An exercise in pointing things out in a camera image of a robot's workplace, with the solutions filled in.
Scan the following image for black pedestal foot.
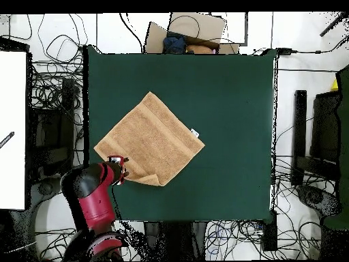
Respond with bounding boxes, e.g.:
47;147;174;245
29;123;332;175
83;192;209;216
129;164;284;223
37;179;57;197
296;184;342;219

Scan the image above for black label strip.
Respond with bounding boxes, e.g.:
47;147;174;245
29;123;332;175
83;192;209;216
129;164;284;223
0;131;15;149

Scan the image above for black frame stand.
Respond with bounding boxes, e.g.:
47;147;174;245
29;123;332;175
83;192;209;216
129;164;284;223
290;89;342;186

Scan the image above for white board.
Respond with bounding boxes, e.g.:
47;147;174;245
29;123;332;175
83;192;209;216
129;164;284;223
0;50;27;210

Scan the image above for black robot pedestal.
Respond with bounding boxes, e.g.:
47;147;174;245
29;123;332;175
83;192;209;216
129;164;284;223
143;221;207;261

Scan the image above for brown cardboard box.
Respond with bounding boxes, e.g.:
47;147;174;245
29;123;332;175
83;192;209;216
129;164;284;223
144;12;241;55

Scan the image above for black box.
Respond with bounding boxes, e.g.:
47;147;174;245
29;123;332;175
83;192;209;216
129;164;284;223
262;211;278;252

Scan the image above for green cloth cover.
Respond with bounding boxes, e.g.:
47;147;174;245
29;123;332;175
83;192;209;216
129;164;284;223
322;63;349;230

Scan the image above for tan terry towel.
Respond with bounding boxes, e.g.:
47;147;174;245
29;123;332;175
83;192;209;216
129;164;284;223
93;91;206;187

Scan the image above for black equipment block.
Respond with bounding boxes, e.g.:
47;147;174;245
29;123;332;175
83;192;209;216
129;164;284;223
28;77;80;178

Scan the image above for black rod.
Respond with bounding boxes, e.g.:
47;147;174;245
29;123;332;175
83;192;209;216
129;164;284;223
319;12;349;38

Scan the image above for orange cloth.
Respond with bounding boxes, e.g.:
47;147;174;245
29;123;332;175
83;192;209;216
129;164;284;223
185;44;214;55

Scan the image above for dark green table cloth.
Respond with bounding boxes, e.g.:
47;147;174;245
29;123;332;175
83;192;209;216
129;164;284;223
82;44;279;223

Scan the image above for tangled floor cables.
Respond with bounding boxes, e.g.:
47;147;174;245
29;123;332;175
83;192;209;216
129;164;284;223
35;228;78;261
204;220;264;261

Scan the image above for dark blue cloth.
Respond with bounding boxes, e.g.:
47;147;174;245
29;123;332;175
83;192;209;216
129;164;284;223
162;36;187;55

